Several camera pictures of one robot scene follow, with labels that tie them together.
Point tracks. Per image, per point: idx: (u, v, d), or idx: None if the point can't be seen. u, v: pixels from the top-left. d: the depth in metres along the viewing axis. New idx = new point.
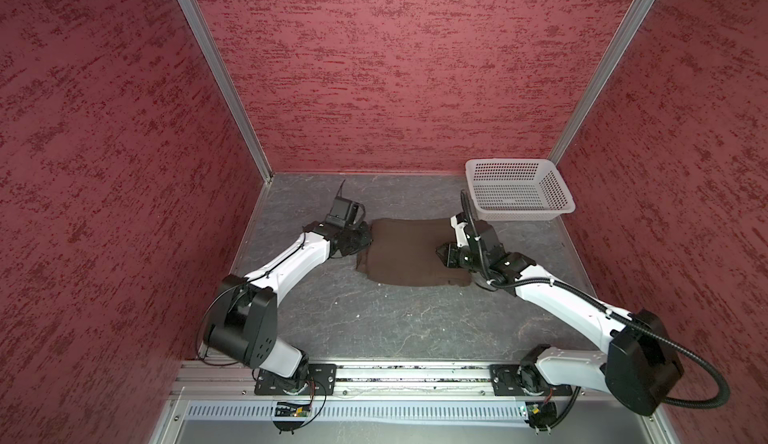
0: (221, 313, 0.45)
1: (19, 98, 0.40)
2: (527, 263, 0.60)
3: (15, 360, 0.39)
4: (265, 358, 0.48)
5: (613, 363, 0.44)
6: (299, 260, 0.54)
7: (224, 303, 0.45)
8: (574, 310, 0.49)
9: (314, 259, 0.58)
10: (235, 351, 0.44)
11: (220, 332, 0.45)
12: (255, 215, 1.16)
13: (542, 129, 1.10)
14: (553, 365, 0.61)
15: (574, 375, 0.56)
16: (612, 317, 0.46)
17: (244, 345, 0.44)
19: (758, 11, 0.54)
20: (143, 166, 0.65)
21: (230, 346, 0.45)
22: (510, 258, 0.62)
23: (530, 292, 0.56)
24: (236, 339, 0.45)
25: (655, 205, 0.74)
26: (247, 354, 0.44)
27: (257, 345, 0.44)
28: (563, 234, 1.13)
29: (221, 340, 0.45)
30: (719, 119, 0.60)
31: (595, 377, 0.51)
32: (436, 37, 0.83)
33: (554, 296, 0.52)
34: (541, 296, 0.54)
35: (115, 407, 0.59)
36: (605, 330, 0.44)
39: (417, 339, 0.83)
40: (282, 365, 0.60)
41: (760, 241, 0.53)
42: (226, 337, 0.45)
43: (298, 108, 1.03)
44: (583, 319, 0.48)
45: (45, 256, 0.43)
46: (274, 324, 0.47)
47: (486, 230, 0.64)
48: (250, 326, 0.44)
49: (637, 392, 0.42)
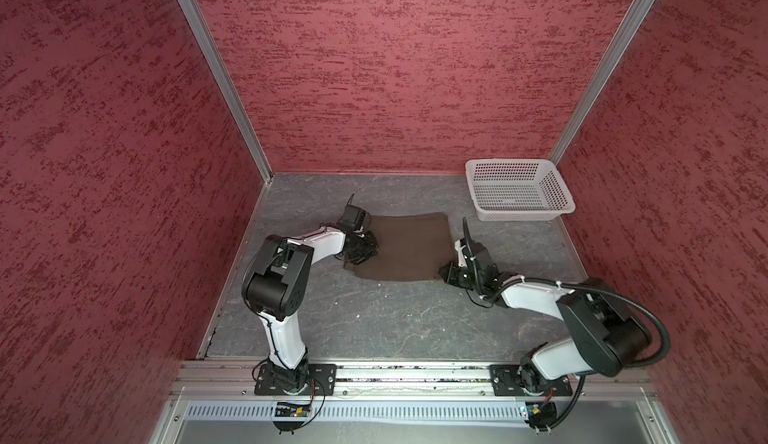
0: (262, 265, 0.52)
1: (19, 98, 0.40)
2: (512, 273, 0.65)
3: (15, 361, 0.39)
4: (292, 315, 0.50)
5: (572, 326, 0.48)
6: (324, 241, 0.63)
7: (265, 256, 0.53)
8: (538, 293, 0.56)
9: (336, 245, 0.70)
10: (270, 300, 0.50)
11: (259, 283, 0.52)
12: (255, 216, 1.15)
13: (542, 129, 1.10)
14: (546, 356, 0.61)
15: (562, 361, 0.57)
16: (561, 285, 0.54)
17: (281, 293, 0.50)
19: (759, 11, 0.54)
20: (143, 166, 0.65)
21: (265, 296, 0.51)
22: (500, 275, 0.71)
23: (510, 293, 0.64)
24: (274, 289, 0.51)
25: (655, 205, 0.74)
26: (282, 303, 0.50)
27: (292, 295, 0.51)
28: (563, 234, 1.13)
29: (259, 289, 0.51)
30: (719, 119, 0.60)
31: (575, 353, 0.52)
32: (436, 37, 0.83)
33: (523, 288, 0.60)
34: (514, 294, 0.63)
35: (115, 407, 0.59)
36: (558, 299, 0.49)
39: (417, 339, 0.83)
40: (290, 350, 0.62)
41: (760, 241, 0.53)
42: (263, 286, 0.51)
43: (298, 108, 1.03)
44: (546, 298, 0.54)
45: (45, 256, 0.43)
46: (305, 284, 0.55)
47: (480, 252, 0.73)
48: (289, 275, 0.51)
49: (596, 348, 0.45)
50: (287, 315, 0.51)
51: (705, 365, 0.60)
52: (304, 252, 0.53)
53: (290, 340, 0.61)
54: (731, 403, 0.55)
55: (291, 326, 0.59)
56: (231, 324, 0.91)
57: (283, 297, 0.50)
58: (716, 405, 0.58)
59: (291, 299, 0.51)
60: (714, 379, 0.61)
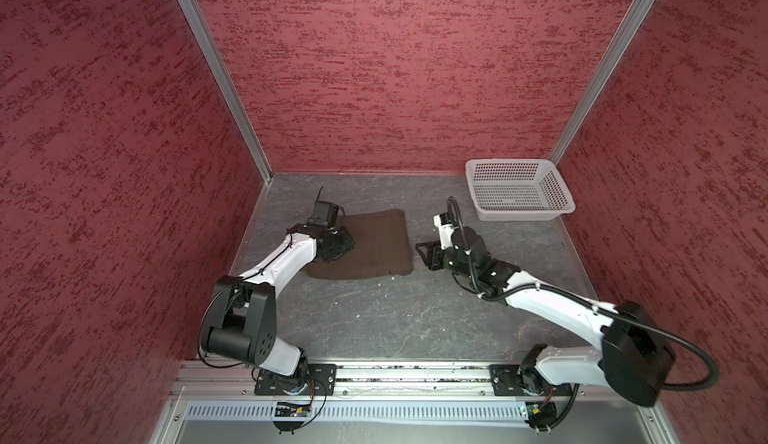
0: (219, 315, 0.45)
1: (20, 98, 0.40)
2: (513, 271, 0.60)
3: (15, 361, 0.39)
4: (266, 355, 0.48)
5: (609, 360, 0.44)
6: (287, 264, 0.54)
7: (220, 304, 0.45)
8: (564, 311, 0.50)
9: (301, 258, 0.59)
10: (236, 350, 0.44)
11: (219, 334, 0.45)
12: (254, 215, 1.16)
13: (542, 129, 1.10)
14: (553, 364, 0.60)
15: (573, 374, 0.56)
16: (599, 313, 0.46)
17: (247, 342, 0.45)
19: (759, 11, 0.54)
20: (143, 166, 0.65)
21: (230, 346, 0.45)
22: (496, 267, 0.63)
23: (517, 298, 0.57)
24: (238, 339, 0.45)
25: (655, 205, 0.74)
26: (250, 351, 0.44)
27: (259, 340, 0.44)
28: (563, 234, 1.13)
29: (221, 341, 0.45)
30: (719, 119, 0.60)
31: (595, 374, 0.51)
32: (435, 37, 0.83)
33: (540, 298, 0.53)
34: (529, 301, 0.55)
35: (115, 407, 0.59)
36: (595, 327, 0.45)
39: (417, 339, 0.83)
40: (282, 364, 0.60)
41: (760, 241, 0.53)
42: (226, 337, 0.45)
43: (298, 108, 1.03)
44: (575, 320, 0.48)
45: (45, 256, 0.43)
46: (273, 322, 0.48)
47: (474, 242, 0.61)
48: (251, 322, 0.44)
49: (637, 384, 0.42)
50: (259, 360, 0.46)
51: (705, 364, 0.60)
52: (263, 295, 0.45)
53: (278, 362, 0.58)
54: (731, 403, 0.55)
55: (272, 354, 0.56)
56: None
57: (250, 345, 0.44)
58: (716, 405, 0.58)
59: (260, 342, 0.45)
60: (714, 379, 0.61)
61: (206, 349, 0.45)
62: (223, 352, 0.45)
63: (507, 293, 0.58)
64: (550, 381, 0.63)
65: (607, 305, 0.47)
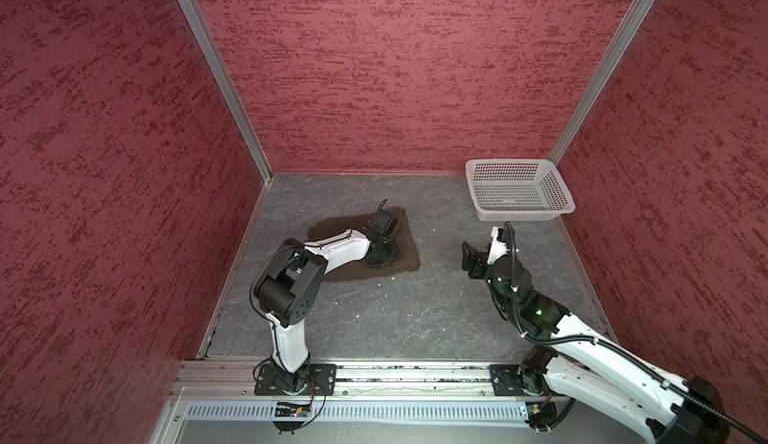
0: (276, 267, 0.52)
1: (20, 98, 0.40)
2: (561, 313, 0.56)
3: (15, 360, 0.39)
4: (299, 321, 0.52)
5: (673, 438, 0.42)
6: (343, 249, 0.60)
7: (280, 260, 0.52)
8: (624, 376, 0.47)
9: (356, 250, 0.65)
10: (277, 304, 0.50)
11: (270, 286, 0.51)
12: (255, 216, 1.15)
13: (542, 129, 1.10)
14: (573, 387, 0.59)
15: (594, 401, 0.56)
16: (671, 388, 0.44)
17: (289, 301, 0.50)
19: (758, 11, 0.54)
20: (143, 166, 0.65)
21: (274, 299, 0.50)
22: (541, 306, 0.58)
23: (566, 346, 0.53)
24: (282, 296, 0.50)
25: (655, 205, 0.74)
26: (288, 310, 0.49)
27: (299, 304, 0.49)
28: (563, 234, 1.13)
29: (269, 291, 0.51)
30: (719, 119, 0.60)
31: (624, 416, 0.51)
32: (435, 37, 0.83)
33: (597, 354, 0.49)
34: (581, 353, 0.52)
35: (115, 408, 0.59)
36: (664, 403, 0.43)
39: (417, 339, 0.83)
40: (291, 354, 0.61)
41: (760, 241, 0.53)
42: (274, 291, 0.51)
43: (298, 108, 1.03)
44: (637, 388, 0.46)
45: (45, 256, 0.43)
46: (317, 293, 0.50)
47: (521, 276, 0.56)
48: (301, 282, 0.50)
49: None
50: (291, 322, 0.50)
51: (705, 365, 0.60)
52: (320, 264, 0.51)
53: (291, 347, 0.60)
54: (731, 403, 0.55)
55: (294, 334, 0.58)
56: (231, 324, 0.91)
57: (291, 304, 0.49)
58: None
59: (298, 307, 0.50)
60: (713, 379, 0.61)
61: (252, 295, 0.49)
62: (267, 302, 0.51)
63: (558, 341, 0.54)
64: (552, 388, 0.64)
65: (674, 377, 0.44)
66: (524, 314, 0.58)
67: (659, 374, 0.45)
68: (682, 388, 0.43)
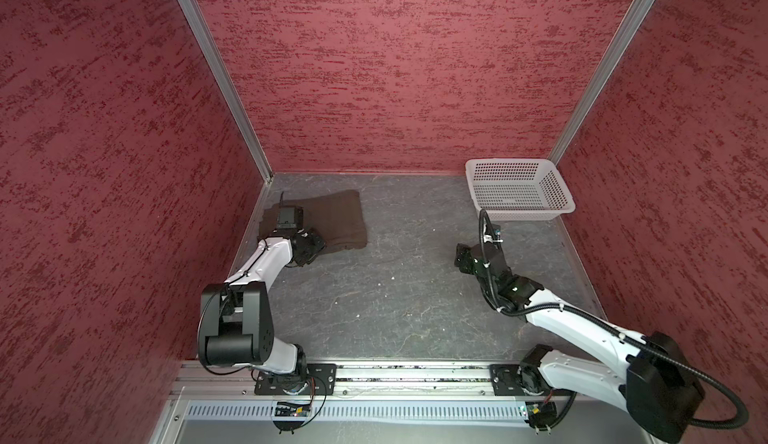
0: (213, 323, 0.44)
1: (19, 98, 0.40)
2: (535, 289, 0.59)
3: (15, 360, 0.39)
4: (268, 350, 0.48)
5: (633, 388, 0.43)
6: (269, 261, 0.55)
7: (212, 314, 0.45)
8: (586, 335, 0.49)
9: (281, 257, 0.60)
10: (241, 352, 0.44)
11: (218, 342, 0.45)
12: (254, 216, 1.16)
13: (542, 129, 1.10)
14: (560, 374, 0.60)
15: (578, 384, 0.56)
16: (626, 341, 0.45)
17: (249, 340, 0.45)
19: (758, 11, 0.54)
20: (143, 166, 0.65)
21: (232, 350, 0.44)
22: (518, 283, 0.62)
23: (538, 316, 0.56)
24: (238, 341, 0.45)
25: (655, 205, 0.74)
26: (254, 350, 0.44)
27: (261, 337, 0.45)
28: (563, 234, 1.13)
29: (221, 347, 0.44)
30: (719, 118, 0.60)
31: (606, 391, 0.51)
32: (435, 37, 0.83)
33: (564, 320, 0.52)
34: (554, 323, 0.54)
35: (115, 407, 0.59)
36: (620, 355, 0.44)
39: (418, 339, 0.83)
40: (282, 359, 0.60)
41: (760, 241, 0.53)
42: (225, 343, 0.44)
43: (299, 108, 1.03)
44: (598, 345, 0.48)
45: (45, 255, 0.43)
46: (268, 318, 0.48)
47: (494, 255, 0.63)
48: (249, 320, 0.45)
49: (657, 415, 0.42)
50: (263, 356, 0.46)
51: (705, 364, 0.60)
52: (256, 291, 0.46)
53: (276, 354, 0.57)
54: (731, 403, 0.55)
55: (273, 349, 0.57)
56: None
57: (254, 343, 0.44)
58: (716, 405, 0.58)
59: (261, 341, 0.45)
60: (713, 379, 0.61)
61: (206, 362, 0.44)
62: (227, 359, 0.44)
63: (530, 310, 0.57)
64: (550, 385, 0.63)
65: (633, 333, 0.46)
66: (503, 292, 0.62)
67: (616, 329, 0.47)
68: (637, 340, 0.45)
